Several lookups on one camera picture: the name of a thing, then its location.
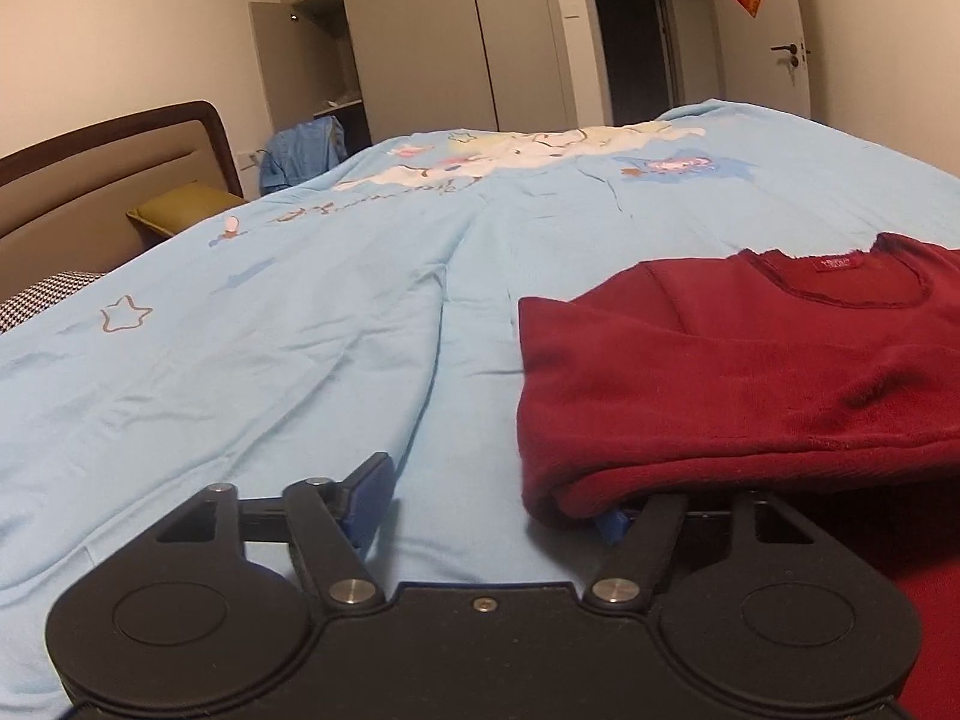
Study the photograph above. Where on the blue clothes pile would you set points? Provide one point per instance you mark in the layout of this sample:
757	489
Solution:
300	153

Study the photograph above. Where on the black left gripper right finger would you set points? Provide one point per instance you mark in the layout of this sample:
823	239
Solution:
642	541

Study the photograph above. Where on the black door handle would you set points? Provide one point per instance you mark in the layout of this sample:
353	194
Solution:
791	55

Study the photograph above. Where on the grey built-in wardrobe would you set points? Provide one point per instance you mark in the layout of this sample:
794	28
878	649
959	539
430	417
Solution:
385	68

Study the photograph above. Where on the mustard yellow pillow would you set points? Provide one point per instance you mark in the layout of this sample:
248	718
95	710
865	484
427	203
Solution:
178	209

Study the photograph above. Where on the dark red long-sleeve shirt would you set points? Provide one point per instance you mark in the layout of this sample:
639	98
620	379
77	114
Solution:
830	378

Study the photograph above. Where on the black white checkered pillow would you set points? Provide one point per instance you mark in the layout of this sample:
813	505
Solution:
37	298

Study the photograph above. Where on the white bedroom door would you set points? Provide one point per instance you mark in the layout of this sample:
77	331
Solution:
749	72

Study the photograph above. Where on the brown padded bed headboard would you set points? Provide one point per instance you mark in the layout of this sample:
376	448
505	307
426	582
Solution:
65	201

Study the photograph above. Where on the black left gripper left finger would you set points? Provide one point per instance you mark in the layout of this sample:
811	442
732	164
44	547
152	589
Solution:
332	526

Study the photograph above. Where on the light blue cartoon duvet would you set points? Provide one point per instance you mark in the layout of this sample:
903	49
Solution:
375	308

